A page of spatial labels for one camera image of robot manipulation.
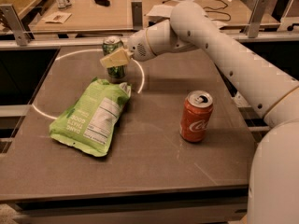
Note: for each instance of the metal bracket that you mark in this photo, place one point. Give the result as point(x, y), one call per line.
point(21, 37)
point(137, 15)
point(252, 29)

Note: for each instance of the right metal bracket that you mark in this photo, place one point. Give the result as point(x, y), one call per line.
point(252, 29)

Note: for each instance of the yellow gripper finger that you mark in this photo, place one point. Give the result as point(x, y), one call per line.
point(118, 57)

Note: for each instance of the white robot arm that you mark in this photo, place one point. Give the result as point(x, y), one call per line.
point(273, 94)

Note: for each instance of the red coke can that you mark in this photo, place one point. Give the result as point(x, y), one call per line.
point(197, 110)

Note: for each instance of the green jalapeno chip bag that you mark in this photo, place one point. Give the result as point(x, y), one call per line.
point(88, 124)

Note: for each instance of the left metal bracket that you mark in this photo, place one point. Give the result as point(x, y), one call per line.
point(21, 37)

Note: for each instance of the black mouse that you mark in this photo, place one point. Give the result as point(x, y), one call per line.
point(104, 3)

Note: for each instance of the green soda can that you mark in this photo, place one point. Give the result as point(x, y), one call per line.
point(111, 43)

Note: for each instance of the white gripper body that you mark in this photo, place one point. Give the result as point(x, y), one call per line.
point(137, 46)

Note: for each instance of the middle metal bracket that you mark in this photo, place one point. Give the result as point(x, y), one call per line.
point(137, 15)

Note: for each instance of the small paper packet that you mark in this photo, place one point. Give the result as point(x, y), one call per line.
point(57, 17)

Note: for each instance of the clear sanitizer bottle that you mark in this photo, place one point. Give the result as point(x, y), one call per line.
point(240, 101)

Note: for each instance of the wooden back desk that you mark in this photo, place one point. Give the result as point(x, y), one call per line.
point(88, 16)

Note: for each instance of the white paper sheet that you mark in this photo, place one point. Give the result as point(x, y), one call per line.
point(160, 11)

